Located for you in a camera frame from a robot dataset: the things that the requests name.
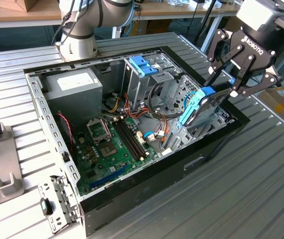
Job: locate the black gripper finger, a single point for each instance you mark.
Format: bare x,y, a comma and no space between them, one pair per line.
219,35
271,79

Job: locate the hard disk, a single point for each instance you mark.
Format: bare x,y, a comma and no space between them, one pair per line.
203,112

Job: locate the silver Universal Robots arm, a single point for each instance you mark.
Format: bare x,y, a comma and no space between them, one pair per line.
82,25

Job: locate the grey metal disk bay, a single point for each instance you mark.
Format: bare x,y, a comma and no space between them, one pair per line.
172,138

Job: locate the cardboard box with labels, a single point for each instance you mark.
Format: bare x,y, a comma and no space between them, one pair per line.
281,109

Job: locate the long wooden desk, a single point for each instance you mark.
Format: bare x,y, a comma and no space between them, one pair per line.
169,11

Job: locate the grey metal drive cage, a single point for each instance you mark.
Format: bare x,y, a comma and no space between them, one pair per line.
137,84

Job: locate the black RAM slot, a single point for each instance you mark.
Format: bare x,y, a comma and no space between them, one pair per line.
128,139
131,139
134,139
125,139

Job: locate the black open PC case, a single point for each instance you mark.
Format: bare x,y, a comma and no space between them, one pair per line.
157,179

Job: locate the grey power supply unit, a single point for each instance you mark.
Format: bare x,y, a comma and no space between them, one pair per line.
77,99

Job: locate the CPU socket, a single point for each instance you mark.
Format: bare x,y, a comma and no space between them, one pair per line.
108,149

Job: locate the blue expansion slot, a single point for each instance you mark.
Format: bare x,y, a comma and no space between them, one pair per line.
109,176

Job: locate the green motherboard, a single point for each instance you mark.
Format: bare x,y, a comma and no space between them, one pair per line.
99,169

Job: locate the black case fan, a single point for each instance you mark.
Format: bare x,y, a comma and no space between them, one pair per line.
63,134

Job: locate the brown wooden box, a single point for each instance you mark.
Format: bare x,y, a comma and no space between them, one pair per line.
27,3

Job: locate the grey parts rack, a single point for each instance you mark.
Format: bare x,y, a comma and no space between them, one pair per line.
0,159

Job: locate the metal card retention bracket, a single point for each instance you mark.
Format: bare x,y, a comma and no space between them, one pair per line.
64,196

